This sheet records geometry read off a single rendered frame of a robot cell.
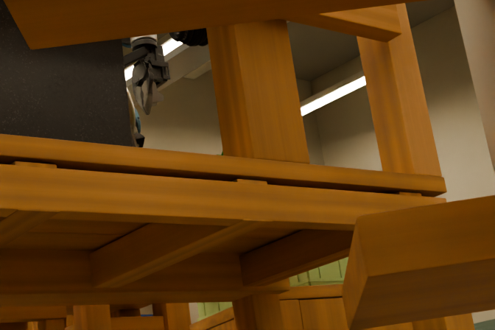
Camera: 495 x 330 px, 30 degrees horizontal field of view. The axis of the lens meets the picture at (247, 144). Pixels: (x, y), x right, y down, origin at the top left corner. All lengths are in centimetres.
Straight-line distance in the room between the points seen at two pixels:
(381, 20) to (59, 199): 88
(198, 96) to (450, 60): 278
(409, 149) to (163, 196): 66
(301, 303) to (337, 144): 857
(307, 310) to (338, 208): 86
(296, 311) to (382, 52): 84
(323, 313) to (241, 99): 104
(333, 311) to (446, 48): 782
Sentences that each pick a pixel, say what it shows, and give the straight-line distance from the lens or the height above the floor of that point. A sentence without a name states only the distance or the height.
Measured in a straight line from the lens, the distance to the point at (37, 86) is 162.
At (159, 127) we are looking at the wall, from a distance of 965.
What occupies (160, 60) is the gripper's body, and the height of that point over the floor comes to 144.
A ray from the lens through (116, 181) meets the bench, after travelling 149.
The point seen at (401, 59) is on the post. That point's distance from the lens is 208.
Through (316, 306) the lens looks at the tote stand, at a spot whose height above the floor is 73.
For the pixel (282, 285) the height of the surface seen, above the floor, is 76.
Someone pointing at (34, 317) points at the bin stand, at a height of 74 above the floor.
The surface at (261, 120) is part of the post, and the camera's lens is 171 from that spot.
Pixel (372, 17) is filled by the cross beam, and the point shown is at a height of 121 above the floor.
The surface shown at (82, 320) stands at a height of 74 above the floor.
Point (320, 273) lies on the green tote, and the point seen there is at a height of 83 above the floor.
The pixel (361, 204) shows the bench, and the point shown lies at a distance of 182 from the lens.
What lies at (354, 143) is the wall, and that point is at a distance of 1093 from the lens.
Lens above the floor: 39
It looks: 18 degrees up
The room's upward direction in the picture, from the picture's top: 8 degrees counter-clockwise
